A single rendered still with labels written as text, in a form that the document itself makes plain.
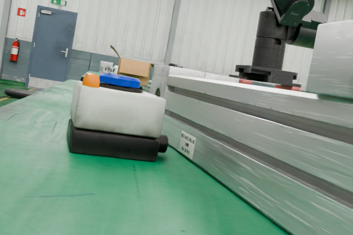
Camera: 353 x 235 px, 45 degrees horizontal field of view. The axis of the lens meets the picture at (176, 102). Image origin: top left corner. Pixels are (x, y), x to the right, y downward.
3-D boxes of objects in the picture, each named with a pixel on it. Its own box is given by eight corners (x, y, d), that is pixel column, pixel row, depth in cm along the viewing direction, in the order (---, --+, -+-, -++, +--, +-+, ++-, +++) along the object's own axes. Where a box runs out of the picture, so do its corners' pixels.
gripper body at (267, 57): (297, 83, 80) (303, 43, 80) (247, 75, 77) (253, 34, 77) (280, 81, 86) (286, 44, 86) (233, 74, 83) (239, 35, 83)
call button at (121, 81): (95, 90, 44) (98, 71, 43) (133, 96, 45) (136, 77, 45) (99, 93, 40) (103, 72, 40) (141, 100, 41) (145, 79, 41)
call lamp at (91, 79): (81, 84, 39) (83, 71, 39) (97, 86, 39) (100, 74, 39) (82, 85, 38) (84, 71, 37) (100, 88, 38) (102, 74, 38)
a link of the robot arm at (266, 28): (255, 7, 83) (270, 3, 77) (286, 13, 85) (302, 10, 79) (249, 43, 83) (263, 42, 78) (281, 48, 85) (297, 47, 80)
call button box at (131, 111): (65, 136, 45) (75, 77, 45) (154, 147, 48) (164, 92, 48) (69, 152, 38) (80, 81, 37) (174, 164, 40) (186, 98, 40)
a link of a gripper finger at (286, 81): (296, 126, 81) (303, 76, 80) (261, 122, 79) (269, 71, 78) (278, 121, 87) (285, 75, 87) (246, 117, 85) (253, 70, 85)
